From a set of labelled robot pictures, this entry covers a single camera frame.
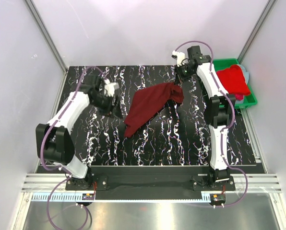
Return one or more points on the aluminium extrusion rail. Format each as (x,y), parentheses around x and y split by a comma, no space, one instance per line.
(257,183)

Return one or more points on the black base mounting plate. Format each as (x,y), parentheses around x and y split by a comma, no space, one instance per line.
(152,182)

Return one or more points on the white slotted cable duct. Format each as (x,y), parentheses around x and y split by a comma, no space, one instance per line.
(83,197)

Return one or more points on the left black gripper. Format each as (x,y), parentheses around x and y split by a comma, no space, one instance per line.
(114,110)

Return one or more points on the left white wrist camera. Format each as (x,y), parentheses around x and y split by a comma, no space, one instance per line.
(110,88)

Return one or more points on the left aluminium frame post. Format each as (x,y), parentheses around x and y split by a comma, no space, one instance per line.
(43,30)

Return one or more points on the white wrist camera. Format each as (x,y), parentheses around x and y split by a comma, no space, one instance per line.
(110,88)
(179,57)

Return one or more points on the green plastic bin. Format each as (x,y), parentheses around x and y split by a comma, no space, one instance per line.
(220,64)

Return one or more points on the dark red t shirt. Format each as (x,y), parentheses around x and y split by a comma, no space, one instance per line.
(149,101)

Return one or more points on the light blue t shirt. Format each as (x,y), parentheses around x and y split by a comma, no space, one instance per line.
(245,73)

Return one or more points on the right aluminium frame post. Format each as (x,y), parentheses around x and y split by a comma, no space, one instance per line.
(256,29)

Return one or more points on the pink t shirt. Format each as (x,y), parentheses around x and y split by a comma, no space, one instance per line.
(239,97)

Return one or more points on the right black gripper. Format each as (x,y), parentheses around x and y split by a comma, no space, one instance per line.
(178,77)

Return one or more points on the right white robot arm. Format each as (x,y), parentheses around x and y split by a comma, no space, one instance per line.
(219,113)

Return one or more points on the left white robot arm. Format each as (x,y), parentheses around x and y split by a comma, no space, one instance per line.
(53,139)

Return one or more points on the bright red t shirt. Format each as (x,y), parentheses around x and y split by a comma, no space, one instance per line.
(233,80)

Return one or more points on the aluminium frame post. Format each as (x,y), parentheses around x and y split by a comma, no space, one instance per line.
(43,30)
(256,29)

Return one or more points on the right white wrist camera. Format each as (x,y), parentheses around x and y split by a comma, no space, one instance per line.
(179,57)

